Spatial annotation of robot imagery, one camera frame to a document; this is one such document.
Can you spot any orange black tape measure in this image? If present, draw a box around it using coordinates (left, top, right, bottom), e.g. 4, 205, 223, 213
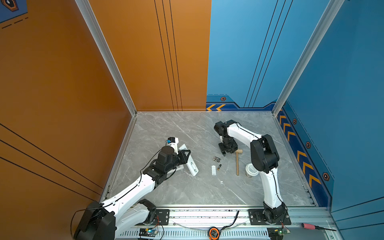
208, 227, 220, 240

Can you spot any pink handled screwdriver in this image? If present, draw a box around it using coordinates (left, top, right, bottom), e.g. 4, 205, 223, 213
301, 223, 336, 232

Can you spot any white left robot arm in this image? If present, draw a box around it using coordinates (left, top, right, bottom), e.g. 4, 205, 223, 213
70, 146, 191, 240

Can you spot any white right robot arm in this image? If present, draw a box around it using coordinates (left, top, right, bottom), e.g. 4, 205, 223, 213
214, 120, 288, 225

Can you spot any white remote with QR label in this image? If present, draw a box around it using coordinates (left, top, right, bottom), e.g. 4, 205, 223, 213
168, 165, 184, 175

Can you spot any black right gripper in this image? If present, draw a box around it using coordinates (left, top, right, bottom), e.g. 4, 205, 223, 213
217, 137, 237, 156

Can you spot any aluminium corner post left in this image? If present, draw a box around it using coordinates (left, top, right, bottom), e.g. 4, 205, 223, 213
75, 0, 137, 117

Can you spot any circuit board right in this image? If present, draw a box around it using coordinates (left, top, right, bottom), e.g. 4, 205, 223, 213
267, 228, 291, 240

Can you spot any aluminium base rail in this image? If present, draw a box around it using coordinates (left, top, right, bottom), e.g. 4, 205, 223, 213
114, 206, 342, 240

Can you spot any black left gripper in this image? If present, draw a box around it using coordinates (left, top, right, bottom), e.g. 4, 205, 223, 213
165, 149, 191, 175

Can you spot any wooden mallet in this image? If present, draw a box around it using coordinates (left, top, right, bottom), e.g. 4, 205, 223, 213
235, 149, 243, 176

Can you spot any white remote control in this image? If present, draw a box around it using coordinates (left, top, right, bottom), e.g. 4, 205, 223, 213
179, 144, 199, 177

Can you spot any aluminium corner post right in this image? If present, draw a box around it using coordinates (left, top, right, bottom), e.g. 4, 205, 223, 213
272, 0, 345, 117

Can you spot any green circuit board left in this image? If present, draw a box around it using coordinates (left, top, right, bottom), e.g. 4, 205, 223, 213
139, 228, 159, 240

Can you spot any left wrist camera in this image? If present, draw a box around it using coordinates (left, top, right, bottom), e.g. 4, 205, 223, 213
166, 137, 179, 149

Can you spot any aluminium corner post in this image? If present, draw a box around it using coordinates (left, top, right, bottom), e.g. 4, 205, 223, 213
272, 0, 345, 117
75, 0, 137, 117

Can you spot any white lidded cup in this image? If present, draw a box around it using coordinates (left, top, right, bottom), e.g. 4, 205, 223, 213
246, 164, 260, 178

